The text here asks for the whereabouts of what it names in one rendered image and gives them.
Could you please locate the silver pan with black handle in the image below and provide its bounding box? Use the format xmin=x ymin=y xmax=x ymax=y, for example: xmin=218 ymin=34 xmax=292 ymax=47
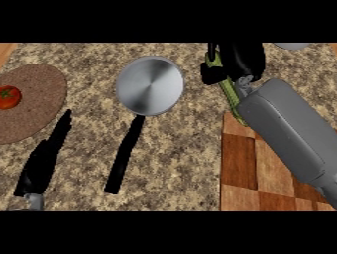
xmin=102 ymin=56 xmax=186 ymax=195

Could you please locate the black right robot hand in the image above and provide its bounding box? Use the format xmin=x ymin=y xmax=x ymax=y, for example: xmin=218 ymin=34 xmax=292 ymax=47
xmin=199 ymin=43 xmax=266 ymax=86

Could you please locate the grey round object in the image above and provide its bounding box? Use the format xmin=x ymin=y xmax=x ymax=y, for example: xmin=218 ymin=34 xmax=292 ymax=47
xmin=272 ymin=43 xmax=313 ymax=51

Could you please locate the checkered wooden cutting board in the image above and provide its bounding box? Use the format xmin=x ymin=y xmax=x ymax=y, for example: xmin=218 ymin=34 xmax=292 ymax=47
xmin=220 ymin=111 xmax=337 ymax=212

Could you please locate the green squash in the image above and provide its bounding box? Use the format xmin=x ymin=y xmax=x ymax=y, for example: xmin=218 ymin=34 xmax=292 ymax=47
xmin=204 ymin=50 xmax=251 ymax=127

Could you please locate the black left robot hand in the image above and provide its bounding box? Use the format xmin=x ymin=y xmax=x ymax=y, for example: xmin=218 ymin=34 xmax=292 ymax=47
xmin=12 ymin=108 xmax=74 ymax=198

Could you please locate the red tomato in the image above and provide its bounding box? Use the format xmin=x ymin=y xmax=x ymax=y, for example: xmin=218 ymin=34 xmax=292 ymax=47
xmin=0 ymin=85 xmax=24 ymax=110

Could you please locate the round brown placemat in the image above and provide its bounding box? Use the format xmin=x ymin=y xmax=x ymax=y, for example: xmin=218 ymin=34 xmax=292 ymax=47
xmin=0 ymin=63 xmax=69 ymax=145

